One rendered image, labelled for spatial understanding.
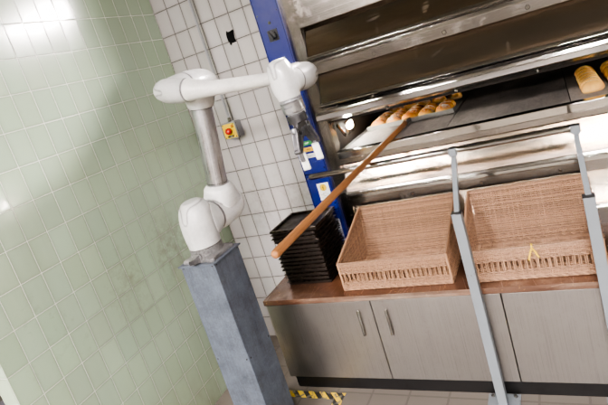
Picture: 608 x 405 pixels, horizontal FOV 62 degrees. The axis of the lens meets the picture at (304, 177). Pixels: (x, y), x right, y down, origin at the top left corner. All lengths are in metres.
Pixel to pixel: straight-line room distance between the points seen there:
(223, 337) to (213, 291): 0.25
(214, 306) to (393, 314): 0.84
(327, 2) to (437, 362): 1.87
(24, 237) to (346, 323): 1.52
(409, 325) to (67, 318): 1.55
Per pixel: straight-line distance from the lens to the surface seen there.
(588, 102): 2.62
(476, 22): 2.57
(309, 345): 2.82
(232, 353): 2.53
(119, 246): 2.72
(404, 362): 2.67
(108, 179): 2.72
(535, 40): 2.56
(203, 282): 2.39
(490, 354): 2.46
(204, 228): 2.31
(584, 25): 2.56
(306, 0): 2.79
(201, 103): 2.34
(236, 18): 2.99
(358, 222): 2.84
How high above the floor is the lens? 1.71
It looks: 12 degrees down
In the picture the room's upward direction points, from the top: 17 degrees counter-clockwise
